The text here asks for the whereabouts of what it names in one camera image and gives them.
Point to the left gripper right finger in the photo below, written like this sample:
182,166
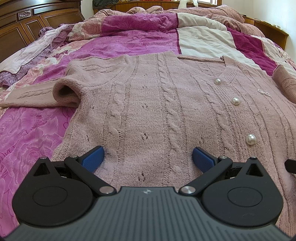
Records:
213,169

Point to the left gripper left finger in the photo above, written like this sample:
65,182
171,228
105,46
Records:
83,168

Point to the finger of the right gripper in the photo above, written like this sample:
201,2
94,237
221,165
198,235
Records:
290,166

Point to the pink knit cardigan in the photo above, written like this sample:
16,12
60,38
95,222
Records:
150,111

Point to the magenta patchwork quilt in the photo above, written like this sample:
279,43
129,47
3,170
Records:
28,133

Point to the lilac ruffled pillow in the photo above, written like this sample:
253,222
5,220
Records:
17,65

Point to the dusty pink blanket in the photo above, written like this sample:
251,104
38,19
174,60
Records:
223,14

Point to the dark wooden headboard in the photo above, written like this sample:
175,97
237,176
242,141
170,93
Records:
21,21

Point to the dark bag on cabinet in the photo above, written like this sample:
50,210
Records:
101,4

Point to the white plush toy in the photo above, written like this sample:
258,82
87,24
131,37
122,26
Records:
183,3

